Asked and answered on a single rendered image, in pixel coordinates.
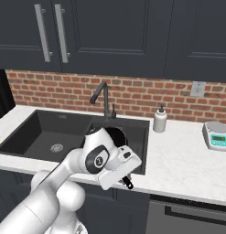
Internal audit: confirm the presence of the black sink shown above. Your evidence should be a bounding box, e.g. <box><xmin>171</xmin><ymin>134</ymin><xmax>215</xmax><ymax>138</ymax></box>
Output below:
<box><xmin>0</xmin><ymin>109</ymin><xmax>151</xmax><ymax>176</ymax></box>

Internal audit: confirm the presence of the white kitchen scale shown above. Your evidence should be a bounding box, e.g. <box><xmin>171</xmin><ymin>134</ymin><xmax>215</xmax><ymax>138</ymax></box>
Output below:
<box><xmin>201</xmin><ymin>122</ymin><xmax>226</xmax><ymax>152</ymax></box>

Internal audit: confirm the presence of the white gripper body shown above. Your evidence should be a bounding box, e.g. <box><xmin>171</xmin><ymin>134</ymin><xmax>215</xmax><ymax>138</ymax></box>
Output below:
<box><xmin>98</xmin><ymin>154</ymin><xmax>143</xmax><ymax>191</ymax></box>

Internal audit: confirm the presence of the black tap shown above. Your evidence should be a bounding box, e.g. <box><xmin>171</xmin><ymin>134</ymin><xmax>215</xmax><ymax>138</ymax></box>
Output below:
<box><xmin>90</xmin><ymin>80</ymin><xmax>118</xmax><ymax>120</ymax></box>

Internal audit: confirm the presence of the grey wall socket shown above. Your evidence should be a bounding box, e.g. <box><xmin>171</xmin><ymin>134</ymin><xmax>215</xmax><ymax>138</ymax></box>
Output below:
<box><xmin>190</xmin><ymin>80</ymin><xmax>208</xmax><ymax>98</ymax></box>

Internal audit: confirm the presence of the dark dishwasher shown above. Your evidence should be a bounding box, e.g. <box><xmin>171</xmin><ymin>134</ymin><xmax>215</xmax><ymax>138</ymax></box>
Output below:
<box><xmin>145</xmin><ymin>195</ymin><xmax>226</xmax><ymax>234</ymax></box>

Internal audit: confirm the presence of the dark cupboard door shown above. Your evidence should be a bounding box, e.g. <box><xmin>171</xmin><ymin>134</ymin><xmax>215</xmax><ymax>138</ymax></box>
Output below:
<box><xmin>164</xmin><ymin>0</ymin><xmax>226</xmax><ymax>84</ymax></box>
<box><xmin>0</xmin><ymin>0</ymin><xmax>62</xmax><ymax>73</ymax></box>
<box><xmin>0</xmin><ymin>168</ymin><xmax>38</xmax><ymax>228</ymax></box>
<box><xmin>75</xmin><ymin>182</ymin><xmax>151</xmax><ymax>234</ymax></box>
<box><xmin>51</xmin><ymin>0</ymin><xmax>175</xmax><ymax>80</ymax></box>

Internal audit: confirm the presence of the grey cupboard handle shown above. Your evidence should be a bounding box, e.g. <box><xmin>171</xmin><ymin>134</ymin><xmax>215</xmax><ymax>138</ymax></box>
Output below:
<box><xmin>34</xmin><ymin>3</ymin><xmax>54</xmax><ymax>63</ymax></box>
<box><xmin>54</xmin><ymin>3</ymin><xmax>71</xmax><ymax>64</ymax></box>

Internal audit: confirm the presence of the dark lower cupboard door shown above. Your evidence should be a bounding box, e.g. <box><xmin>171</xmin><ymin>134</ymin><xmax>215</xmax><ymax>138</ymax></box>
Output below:
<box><xmin>0</xmin><ymin>168</ymin><xmax>38</xmax><ymax>228</ymax></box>
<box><xmin>75</xmin><ymin>182</ymin><xmax>151</xmax><ymax>234</ymax></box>

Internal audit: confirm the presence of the white soap dispenser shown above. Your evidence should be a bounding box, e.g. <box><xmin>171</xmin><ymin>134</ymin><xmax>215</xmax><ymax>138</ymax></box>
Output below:
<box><xmin>153</xmin><ymin>104</ymin><xmax>168</xmax><ymax>133</ymax></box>

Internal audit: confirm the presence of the black appliance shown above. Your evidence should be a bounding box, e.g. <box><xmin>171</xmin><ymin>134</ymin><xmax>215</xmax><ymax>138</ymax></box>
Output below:
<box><xmin>0</xmin><ymin>69</ymin><xmax>16</xmax><ymax>122</ymax></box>

